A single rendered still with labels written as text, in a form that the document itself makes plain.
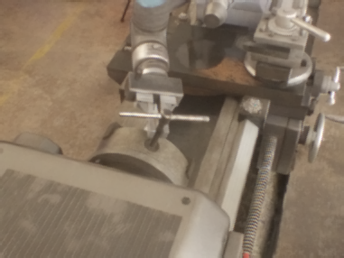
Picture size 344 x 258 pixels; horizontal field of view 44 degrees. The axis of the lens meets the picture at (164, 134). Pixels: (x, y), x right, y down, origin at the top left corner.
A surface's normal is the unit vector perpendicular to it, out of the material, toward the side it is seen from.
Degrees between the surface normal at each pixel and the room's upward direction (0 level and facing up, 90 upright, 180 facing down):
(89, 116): 0
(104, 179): 0
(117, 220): 0
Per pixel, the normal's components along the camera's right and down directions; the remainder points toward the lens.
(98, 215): -0.03, -0.68
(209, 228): 0.65, -0.33
